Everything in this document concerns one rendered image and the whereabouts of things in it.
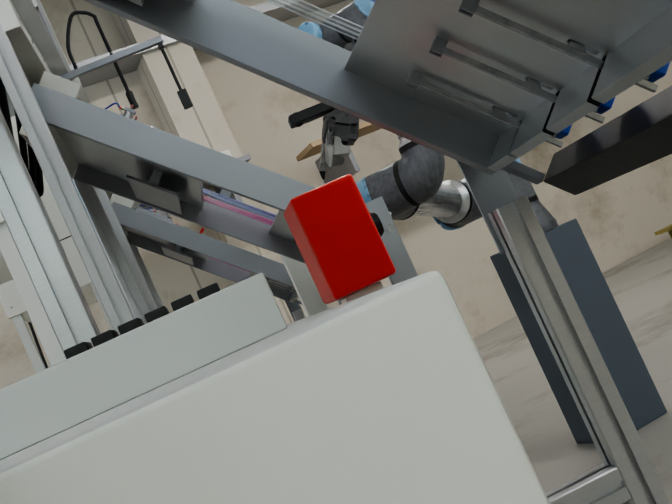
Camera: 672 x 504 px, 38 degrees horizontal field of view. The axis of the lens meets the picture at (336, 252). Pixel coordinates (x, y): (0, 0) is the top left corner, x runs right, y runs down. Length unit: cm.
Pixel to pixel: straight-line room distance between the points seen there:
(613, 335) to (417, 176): 72
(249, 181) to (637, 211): 563
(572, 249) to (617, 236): 458
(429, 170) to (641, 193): 521
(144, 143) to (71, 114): 14
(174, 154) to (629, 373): 134
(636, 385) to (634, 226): 467
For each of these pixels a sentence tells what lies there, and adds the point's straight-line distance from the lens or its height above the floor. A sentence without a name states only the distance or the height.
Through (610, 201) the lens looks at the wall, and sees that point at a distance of 719.
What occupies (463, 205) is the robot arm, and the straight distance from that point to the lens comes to 258.
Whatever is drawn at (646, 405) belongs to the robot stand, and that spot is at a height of 4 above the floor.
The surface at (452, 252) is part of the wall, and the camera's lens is 649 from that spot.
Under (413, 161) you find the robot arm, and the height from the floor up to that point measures 83.
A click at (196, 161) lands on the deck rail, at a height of 96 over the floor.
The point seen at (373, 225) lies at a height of 70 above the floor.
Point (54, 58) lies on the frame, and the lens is 234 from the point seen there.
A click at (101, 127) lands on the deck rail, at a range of 188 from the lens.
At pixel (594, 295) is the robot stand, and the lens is 259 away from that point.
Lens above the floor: 63
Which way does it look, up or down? 2 degrees up
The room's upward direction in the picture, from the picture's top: 25 degrees counter-clockwise
